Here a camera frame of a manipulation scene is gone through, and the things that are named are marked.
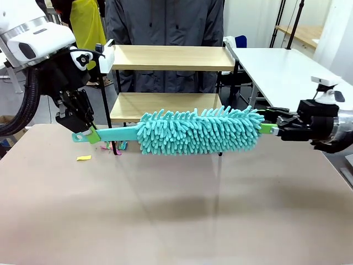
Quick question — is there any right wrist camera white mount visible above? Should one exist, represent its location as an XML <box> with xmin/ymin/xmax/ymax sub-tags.
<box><xmin>311</xmin><ymin>76</ymin><xmax>346</xmax><ymax>105</ymax></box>

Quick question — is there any brown cardboard box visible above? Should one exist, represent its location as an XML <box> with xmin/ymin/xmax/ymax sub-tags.
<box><xmin>0</xmin><ymin>115</ymin><xmax>28</xmax><ymax>147</ymax></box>

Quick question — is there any blue office chair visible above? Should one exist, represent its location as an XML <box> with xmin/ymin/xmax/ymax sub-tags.
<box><xmin>221</xmin><ymin>35</ymin><xmax>254</xmax><ymax>109</ymax></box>

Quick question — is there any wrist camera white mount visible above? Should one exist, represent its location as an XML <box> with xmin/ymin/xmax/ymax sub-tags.
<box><xmin>311</xmin><ymin>76</ymin><xmax>346</xmax><ymax>105</ymax></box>
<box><xmin>68</xmin><ymin>38</ymin><xmax>115</xmax><ymax>76</ymax></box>

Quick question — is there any person in black clothes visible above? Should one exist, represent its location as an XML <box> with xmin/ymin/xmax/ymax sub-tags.
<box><xmin>58</xmin><ymin>0</ymin><xmax>73</xmax><ymax>26</ymax></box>

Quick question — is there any wooden shelf with black frame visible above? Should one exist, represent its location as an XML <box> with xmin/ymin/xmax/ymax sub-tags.
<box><xmin>95</xmin><ymin>41</ymin><xmax>240</xmax><ymax>157</ymax></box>

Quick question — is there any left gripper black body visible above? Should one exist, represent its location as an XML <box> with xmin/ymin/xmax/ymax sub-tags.
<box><xmin>41</xmin><ymin>54</ymin><xmax>90</xmax><ymax>122</ymax></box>

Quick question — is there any black stand pole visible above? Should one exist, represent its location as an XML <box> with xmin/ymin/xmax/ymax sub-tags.
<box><xmin>286</xmin><ymin>0</ymin><xmax>306</xmax><ymax>51</ymax></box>
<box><xmin>269</xmin><ymin>0</ymin><xmax>287</xmax><ymax>49</ymax></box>

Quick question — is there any person in yellow apron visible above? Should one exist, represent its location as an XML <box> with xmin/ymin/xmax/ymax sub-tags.
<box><xmin>68</xmin><ymin>0</ymin><xmax>111</xmax><ymax>87</ymax></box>

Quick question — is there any teal chenille duster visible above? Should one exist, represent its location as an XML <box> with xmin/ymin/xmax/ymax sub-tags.
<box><xmin>72</xmin><ymin>105</ymin><xmax>265</xmax><ymax>157</ymax></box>

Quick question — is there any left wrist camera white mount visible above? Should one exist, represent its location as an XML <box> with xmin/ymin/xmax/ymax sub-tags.
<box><xmin>68</xmin><ymin>38</ymin><xmax>115</xmax><ymax>76</ymax></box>

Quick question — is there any large white table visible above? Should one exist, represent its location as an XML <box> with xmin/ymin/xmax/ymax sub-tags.
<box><xmin>228</xmin><ymin>47</ymin><xmax>353</xmax><ymax>111</ymax></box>

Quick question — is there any person in grey jacket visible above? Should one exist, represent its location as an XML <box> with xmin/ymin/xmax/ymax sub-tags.
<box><xmin>104</xmin><ymin>0</ymin><xmax>224</xmax><ymax>94</ymax></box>

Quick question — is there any wooden desk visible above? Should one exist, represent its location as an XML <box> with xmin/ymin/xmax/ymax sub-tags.
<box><xmin>275</xmin><ymin>24</ymin><xmax>323</xmax><ymax>51</ymax></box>

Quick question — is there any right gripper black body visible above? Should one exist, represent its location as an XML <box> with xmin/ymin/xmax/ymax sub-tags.
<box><xmin>296</xmin><ymin>99</ymin><xmax>339</xmax><ymax>142</ymax></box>

